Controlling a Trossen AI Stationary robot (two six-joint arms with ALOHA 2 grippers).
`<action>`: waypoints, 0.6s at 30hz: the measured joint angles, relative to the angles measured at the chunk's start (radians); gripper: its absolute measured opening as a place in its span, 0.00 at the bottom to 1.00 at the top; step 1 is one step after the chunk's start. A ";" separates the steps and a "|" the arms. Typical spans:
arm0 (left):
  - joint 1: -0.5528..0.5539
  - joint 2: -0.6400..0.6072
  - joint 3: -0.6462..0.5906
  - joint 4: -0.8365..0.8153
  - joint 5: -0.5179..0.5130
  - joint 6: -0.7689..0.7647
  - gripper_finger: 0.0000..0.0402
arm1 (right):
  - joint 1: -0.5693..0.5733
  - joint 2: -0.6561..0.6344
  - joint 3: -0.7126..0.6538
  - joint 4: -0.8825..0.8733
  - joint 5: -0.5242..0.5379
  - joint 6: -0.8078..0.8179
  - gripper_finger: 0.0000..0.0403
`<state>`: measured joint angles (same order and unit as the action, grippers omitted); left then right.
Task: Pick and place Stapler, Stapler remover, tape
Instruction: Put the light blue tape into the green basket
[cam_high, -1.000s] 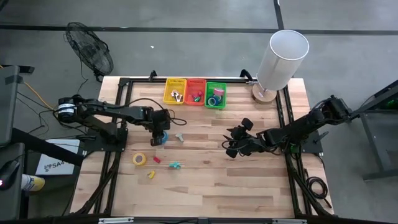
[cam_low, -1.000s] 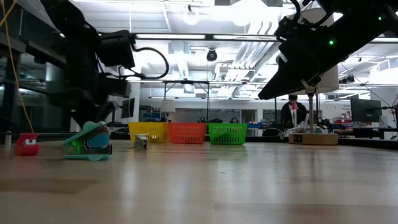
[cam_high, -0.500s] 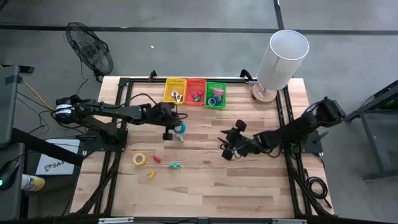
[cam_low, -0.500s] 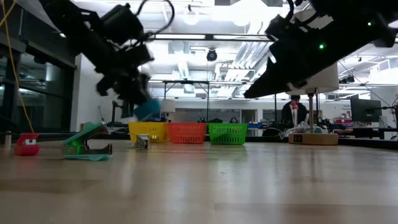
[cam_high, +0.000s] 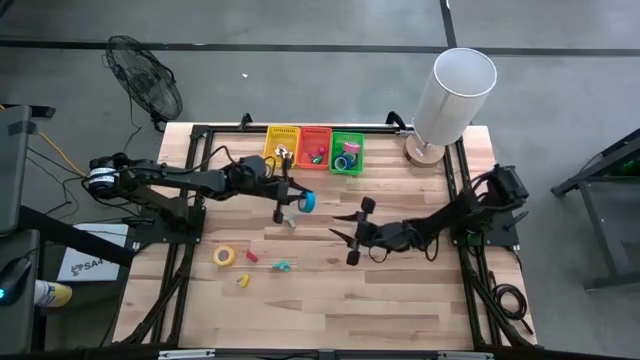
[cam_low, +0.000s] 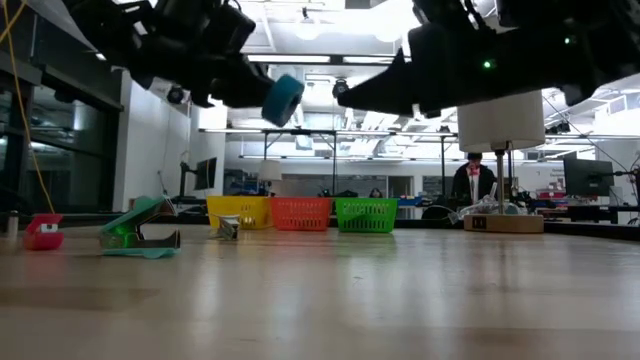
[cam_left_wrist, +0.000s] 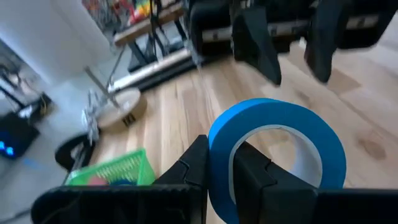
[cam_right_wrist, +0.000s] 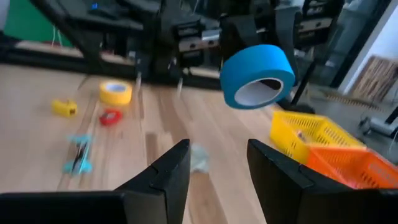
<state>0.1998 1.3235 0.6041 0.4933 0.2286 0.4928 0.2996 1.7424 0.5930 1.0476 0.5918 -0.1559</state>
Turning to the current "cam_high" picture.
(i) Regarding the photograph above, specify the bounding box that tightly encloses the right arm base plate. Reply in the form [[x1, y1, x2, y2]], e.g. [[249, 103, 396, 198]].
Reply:
[[446, 204, 530, 248]]

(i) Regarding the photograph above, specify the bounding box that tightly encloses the black diagonal beam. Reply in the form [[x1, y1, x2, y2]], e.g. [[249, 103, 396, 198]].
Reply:
[[18, 203, 137, 268]]

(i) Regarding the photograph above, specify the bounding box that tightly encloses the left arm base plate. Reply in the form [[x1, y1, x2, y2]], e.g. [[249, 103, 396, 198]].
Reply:
[[131, 204, 207, 246]]

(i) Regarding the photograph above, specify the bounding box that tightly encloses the black aluminium table frame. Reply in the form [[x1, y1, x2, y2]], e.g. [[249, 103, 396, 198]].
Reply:
[[115, 111, 539, 351]]

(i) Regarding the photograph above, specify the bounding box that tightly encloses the yellow white spray can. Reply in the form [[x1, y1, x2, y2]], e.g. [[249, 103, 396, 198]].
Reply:
[[33, 279, 74, 309]]

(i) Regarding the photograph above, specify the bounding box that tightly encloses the silver metal bracket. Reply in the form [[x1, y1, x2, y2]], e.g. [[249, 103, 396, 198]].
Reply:
[[158, 349, 217, 360], [438, 350, 495, 360]]

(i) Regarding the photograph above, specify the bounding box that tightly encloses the dark metal stand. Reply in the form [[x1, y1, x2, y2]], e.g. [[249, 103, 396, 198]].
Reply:
[[550, 128, 640, 291]]

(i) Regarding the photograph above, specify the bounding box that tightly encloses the white labelled box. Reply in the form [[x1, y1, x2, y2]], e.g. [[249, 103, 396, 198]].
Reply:
[[56, 222, 131, 283]]

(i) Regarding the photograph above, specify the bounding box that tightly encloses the white shade table lamp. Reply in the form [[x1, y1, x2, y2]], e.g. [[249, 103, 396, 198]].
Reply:
[[403, 47, 499, 169]]

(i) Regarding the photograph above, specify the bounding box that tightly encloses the black floor fan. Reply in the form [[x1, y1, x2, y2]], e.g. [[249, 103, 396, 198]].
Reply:
[[103, 34, 184, 133]]

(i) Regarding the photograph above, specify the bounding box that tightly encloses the coiled black cable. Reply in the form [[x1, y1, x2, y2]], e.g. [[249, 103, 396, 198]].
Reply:
[[491, 282, 534, 336]]

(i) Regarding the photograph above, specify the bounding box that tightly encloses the orange plastic basket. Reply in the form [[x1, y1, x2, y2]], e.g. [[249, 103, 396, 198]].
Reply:
[[295, 126, 333, 171]]

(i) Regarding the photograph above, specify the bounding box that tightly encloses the black computer mouse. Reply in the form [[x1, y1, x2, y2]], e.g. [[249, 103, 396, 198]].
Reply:
[[0, 256, 34, 307]]

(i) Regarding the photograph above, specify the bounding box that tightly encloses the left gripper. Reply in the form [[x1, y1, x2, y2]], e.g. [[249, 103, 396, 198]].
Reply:
[[237, 154, 314, 224]]

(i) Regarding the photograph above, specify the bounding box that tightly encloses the yellow tape roll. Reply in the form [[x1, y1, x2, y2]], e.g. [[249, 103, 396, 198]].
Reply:
[[213, 244, 237, 267]]

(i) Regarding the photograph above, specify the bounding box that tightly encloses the yellow plastic basket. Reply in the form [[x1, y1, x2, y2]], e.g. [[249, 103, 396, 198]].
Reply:
[[262, 124, 302, 169]]

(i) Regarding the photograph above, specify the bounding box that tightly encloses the grey desk panel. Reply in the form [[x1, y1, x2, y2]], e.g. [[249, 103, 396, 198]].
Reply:
[[0, 104, 57, 236]]

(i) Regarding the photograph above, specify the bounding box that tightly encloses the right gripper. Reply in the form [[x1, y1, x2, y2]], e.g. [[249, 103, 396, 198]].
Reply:
[[328, 197, 401, 266]]

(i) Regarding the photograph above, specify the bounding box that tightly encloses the yellow extension cord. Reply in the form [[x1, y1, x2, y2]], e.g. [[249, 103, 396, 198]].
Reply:
[[37, 130, 89, 177]]

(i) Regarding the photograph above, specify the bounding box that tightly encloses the green plastic basket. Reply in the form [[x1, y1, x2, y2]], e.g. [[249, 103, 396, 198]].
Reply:
[[328, 131, 366, 177]]

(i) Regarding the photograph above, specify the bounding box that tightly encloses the light blue tape roll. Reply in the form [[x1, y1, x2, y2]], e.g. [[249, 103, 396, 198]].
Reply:
[[297, 190, 318, 214]]

